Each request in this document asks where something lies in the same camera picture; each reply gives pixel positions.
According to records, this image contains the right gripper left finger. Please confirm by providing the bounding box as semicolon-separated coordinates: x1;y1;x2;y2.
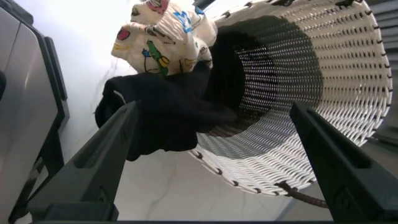
27;100;140;222

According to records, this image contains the white laundry basket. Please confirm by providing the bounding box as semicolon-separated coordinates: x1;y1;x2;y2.
187;0;394;208

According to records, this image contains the black garment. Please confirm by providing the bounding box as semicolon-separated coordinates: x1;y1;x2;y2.
94;30;246;162

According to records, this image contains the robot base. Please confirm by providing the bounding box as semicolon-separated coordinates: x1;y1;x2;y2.
0;0;70;224

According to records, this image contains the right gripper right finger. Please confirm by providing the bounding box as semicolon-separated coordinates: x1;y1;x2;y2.
289;101;398;222

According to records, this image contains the cream printed garment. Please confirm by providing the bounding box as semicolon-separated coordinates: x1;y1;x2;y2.
111;0;219;77

